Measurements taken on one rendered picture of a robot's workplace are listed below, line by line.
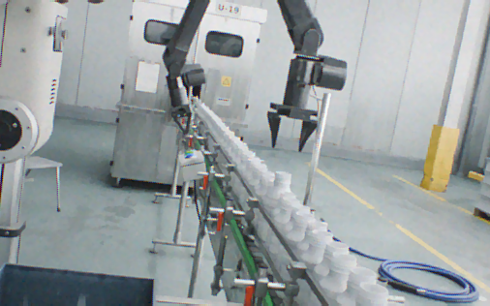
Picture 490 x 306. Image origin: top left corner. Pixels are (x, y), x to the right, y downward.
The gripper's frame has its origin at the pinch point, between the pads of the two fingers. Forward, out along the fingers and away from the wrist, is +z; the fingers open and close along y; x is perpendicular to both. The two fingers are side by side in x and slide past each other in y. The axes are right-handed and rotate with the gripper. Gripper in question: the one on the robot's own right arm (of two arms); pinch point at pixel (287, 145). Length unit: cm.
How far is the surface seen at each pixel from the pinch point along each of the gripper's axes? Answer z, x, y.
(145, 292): 34.8, -8.9, -26.7
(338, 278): 13, -49, -1
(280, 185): 8.9, -1.7, -0.3
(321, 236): 10.0, -37.1, -0.8
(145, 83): 11, 474, -41
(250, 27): -65, 475, 56
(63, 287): 35, -9, -44
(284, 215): 12.9, -13.4, -1.3
